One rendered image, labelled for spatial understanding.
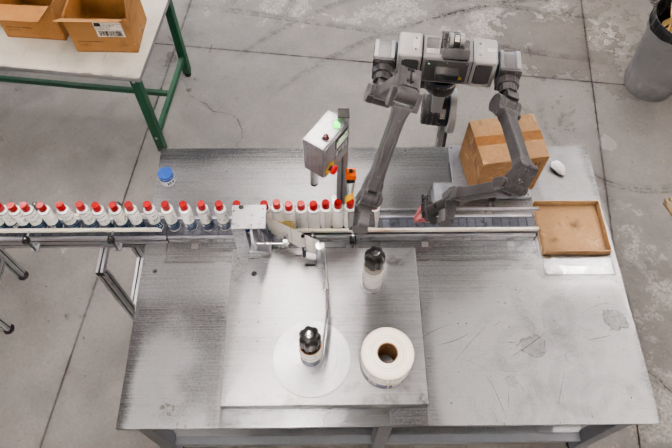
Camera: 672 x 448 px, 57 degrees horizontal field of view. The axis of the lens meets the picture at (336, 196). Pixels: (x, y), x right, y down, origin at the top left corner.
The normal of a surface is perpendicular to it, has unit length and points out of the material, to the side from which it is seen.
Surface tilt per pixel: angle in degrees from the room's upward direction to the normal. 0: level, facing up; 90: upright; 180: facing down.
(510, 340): 0
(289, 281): 0
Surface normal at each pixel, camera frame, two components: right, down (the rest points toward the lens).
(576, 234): 0.00, -0.51
